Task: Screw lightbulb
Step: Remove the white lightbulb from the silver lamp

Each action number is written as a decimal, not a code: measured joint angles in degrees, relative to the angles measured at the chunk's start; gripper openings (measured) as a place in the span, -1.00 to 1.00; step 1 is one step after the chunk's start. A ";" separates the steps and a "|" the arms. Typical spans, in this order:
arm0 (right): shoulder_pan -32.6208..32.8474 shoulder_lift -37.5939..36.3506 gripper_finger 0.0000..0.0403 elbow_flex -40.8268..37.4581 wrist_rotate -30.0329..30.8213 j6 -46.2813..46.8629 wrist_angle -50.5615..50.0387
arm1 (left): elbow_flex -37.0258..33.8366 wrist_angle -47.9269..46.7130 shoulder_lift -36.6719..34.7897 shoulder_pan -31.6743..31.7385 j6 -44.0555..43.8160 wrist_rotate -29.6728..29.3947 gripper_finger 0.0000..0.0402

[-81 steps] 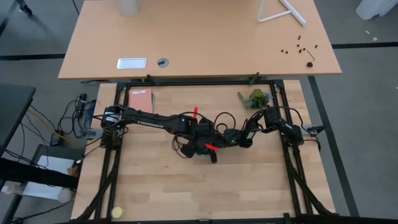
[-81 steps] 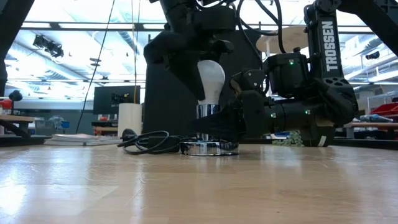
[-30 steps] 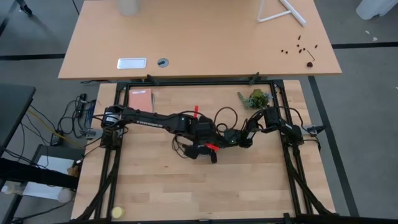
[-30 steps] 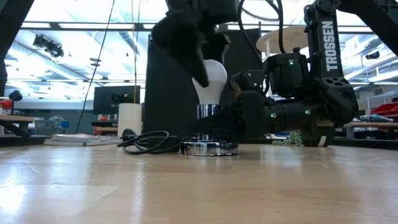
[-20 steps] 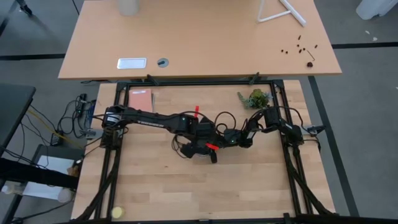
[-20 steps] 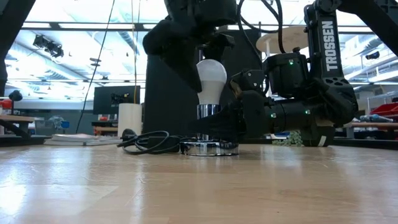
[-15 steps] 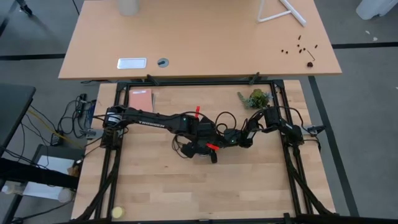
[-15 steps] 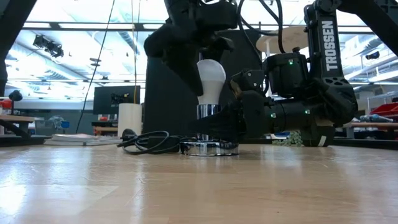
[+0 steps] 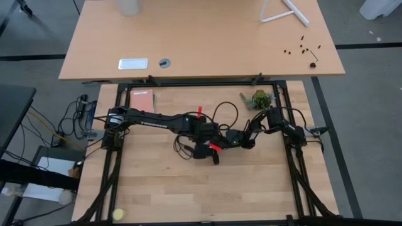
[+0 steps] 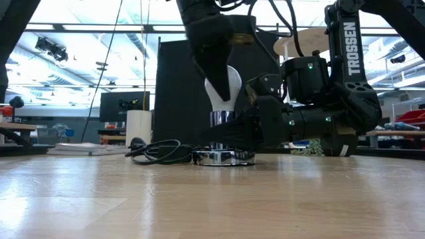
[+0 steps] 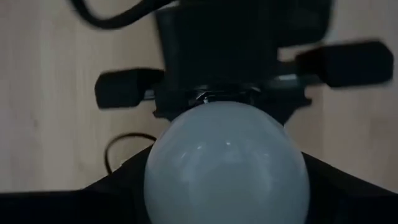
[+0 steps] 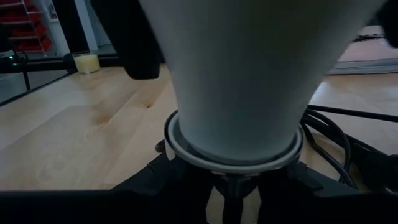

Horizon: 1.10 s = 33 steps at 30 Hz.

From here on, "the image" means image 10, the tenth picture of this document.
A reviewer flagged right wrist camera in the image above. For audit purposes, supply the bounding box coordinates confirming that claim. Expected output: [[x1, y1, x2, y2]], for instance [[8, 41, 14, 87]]
[[244, 72, 286, 106]]

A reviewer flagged long black metal beam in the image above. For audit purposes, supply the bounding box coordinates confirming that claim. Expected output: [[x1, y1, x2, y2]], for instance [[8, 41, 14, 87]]
[[23, 22, 425, 37]]

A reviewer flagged black hanging cable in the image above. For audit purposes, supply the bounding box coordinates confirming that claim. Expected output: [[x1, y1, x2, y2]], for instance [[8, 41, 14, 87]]
[[80, 0, 124, 144]]

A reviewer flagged wooden workbench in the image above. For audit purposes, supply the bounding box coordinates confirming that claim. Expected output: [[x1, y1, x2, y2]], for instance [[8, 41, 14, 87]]
[[0, 121, 38, 142], [365, 129, 425, 149]]

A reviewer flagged black ceiling-mounted device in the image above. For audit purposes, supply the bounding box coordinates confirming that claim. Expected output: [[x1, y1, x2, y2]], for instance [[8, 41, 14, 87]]
[[35, 35, 70, 63]]

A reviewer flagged white cylinder container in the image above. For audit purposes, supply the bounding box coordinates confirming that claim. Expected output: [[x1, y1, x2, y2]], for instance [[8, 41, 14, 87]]
[[125, 110, 153, 147]]

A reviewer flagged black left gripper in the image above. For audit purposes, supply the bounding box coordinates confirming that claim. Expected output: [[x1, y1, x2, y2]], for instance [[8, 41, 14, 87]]
[[175, 0, 235, 103]]

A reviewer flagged yellow hanging cable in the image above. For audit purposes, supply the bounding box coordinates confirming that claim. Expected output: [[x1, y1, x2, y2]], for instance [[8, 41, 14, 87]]
[[139, 0, 150, 111]]

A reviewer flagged black folding partition screen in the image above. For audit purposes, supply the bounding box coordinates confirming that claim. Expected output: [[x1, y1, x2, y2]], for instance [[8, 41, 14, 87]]
[[153, 30, 282, 149]]

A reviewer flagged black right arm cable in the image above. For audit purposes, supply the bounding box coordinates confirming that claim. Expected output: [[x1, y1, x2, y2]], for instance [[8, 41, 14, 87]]
[[248, 0, 305, 57]]

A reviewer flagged potted green succulent plant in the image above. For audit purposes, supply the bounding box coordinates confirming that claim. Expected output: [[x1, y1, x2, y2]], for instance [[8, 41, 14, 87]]
[[290, 131, 359, 158]]

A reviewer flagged white light bulb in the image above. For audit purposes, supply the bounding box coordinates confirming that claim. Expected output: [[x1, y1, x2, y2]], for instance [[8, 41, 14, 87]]
[[203, 64, 243, 113]]

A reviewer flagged black lamp power cord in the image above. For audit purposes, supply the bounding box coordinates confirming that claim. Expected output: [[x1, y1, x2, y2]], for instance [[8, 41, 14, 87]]
[[124, 137, 201, 167]]

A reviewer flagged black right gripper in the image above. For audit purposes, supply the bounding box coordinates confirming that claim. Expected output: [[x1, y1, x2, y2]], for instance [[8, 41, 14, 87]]
[[198, 95, 296, 151]]

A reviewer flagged white stand with beige disc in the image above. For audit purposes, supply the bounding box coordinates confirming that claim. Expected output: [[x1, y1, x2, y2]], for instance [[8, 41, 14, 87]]
[[272, 27, 333, 67]]

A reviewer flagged black aluminium table frame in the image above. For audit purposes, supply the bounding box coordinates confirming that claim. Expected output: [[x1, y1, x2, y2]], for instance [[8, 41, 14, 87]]
[[0, 125, 425, 161]]

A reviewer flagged chrome table lamp base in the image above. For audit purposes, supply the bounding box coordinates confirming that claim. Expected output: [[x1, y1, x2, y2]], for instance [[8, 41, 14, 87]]
[[191, 110, 257, 167]]

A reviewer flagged black desk lamp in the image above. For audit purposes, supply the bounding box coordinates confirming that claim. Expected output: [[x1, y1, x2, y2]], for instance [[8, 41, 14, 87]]
[[9, 96, 25, 124]]

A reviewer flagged red storage bin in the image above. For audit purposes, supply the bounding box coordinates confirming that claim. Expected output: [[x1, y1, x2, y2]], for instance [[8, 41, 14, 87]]
[[394, 108, 425, 125]]

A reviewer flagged black monitor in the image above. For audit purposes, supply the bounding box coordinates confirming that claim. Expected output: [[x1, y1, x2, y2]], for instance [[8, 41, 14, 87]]
[[98, 90, 151, 123]]

